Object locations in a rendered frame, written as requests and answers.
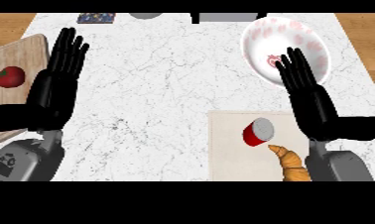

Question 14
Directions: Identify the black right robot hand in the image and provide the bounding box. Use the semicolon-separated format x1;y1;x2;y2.
275;47;375;143

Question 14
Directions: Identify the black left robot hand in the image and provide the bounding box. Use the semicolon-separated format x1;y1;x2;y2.
0;27;92;133

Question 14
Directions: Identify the red can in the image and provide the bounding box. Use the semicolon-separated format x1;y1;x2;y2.
243;117;277;148

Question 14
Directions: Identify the white bowl with pink print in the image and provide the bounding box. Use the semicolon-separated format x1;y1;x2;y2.
241;17;331;87

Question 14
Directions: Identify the beige placemat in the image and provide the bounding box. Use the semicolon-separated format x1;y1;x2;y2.
207;110;311;182

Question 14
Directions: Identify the wooden cutting board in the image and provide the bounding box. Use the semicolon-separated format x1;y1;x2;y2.
0;33;51;143

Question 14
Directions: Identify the red tomato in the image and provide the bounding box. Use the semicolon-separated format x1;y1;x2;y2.
0;65;27;89

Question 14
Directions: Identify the golden croissant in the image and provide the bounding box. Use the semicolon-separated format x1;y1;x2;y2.
268;144;314;182

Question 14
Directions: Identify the dark blue patterned box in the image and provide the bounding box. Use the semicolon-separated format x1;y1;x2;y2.
77;13;117;25

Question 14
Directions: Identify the grey round object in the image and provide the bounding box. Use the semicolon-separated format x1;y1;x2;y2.
128;13;164;21

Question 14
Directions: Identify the grey and black appliance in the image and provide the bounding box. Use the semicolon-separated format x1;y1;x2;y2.
191;13;269;25

